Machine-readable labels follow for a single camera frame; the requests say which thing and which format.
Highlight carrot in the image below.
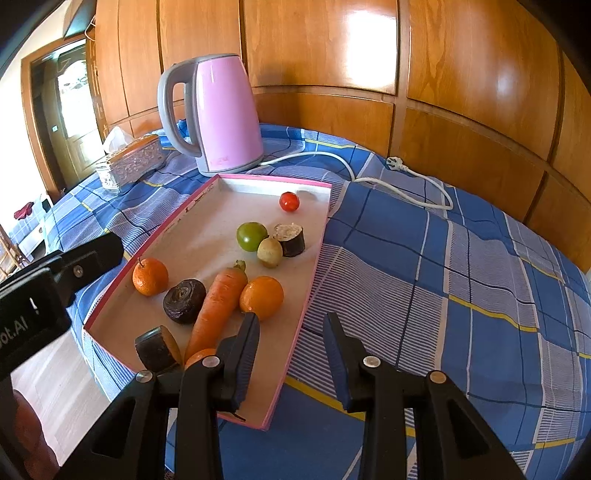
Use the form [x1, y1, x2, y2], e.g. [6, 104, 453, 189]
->
[183, 260, 249, 365]

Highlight orange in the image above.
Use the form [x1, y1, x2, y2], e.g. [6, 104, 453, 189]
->
[132, 257, 169, 297]
[239, 275, 284, 321]
[184, 347, 219, 370]

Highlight white tissue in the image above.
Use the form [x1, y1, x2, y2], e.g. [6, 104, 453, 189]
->
[102, 126, 132, 153]

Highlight white cabinet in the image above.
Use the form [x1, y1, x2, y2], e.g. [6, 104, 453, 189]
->
[0, 194, 52, 264]

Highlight small yellow-green fruit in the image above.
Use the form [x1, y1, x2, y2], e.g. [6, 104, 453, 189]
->
[257, 236, 283, 269]

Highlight wooden glazed door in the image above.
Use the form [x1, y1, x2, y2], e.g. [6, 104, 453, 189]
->
[21, 37, 109, 197]

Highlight white kettle power cord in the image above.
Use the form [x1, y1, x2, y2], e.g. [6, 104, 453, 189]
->
[259, 151, 455, 212]

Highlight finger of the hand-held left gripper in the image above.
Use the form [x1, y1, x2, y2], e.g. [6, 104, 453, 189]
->
[48, 232, 125, 308]

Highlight dark halved brown-faced piece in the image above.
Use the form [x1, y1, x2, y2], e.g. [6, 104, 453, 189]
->
[135, 325, 183, 374]

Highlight pink-edged white tray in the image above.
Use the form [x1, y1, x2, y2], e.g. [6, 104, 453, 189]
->
[83, 173, 333, 432]

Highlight person's left hand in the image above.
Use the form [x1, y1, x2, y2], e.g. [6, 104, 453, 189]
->
[11, 389, 61, 469]

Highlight green tomato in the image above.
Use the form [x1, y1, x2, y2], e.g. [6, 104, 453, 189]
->
[236, 222, 269, 252]

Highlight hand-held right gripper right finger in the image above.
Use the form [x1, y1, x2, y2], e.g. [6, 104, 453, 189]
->
[322, 312, 527, 480]

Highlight pink electric kettle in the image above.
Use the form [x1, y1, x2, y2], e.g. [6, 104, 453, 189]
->
[158, 54, 265, 178]

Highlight wooden panelled wardrobe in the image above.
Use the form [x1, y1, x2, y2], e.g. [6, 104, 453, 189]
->
[85, 0, 591, 273]

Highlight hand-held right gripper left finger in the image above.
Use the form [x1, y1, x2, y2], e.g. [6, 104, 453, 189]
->
[58, 312, 262, 480]

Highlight dark purple beetroot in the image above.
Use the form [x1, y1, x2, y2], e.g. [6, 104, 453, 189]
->
[163, 278, 208, 325]

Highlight blue plaid blanket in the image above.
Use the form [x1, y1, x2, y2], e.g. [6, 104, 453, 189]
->
[44, 120, 591, 480]

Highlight silver embossed tissue box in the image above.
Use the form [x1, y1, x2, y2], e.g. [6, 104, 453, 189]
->
[95, 135, 168, 195]

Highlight dark roll with white top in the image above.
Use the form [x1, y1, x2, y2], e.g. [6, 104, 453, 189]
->
[271, 223, 306, 258]

